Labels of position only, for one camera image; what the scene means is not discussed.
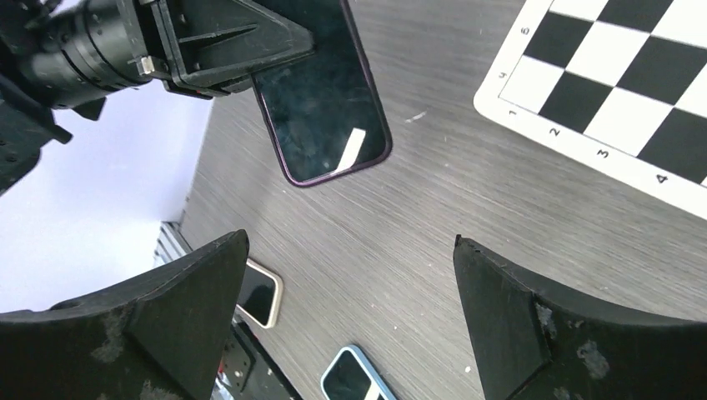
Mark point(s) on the aluminium front rail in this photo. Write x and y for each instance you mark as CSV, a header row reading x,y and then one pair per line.
x,y
170,245

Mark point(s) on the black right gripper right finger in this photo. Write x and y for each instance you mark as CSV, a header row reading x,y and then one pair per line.
x,y
535,338

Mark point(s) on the black white chessboard mat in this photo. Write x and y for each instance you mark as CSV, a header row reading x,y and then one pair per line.
x,y
619,86

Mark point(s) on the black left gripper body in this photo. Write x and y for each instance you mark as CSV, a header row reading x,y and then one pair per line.
x,y
76,58

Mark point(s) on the phone in beige case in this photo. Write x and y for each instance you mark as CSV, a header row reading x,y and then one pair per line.
x,y
260,295

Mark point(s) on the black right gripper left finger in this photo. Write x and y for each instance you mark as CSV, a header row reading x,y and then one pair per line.
x,y
158,335

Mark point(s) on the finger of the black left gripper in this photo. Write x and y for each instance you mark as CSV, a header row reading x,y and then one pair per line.
x,y
216,46

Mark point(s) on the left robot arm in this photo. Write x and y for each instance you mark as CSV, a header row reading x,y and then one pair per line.
x,y
26,125

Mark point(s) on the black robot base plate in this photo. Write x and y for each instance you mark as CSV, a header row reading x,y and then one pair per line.
x,y
247,371

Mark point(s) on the phone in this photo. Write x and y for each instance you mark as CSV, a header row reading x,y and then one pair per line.
x,y
351,376
323,113
260,295

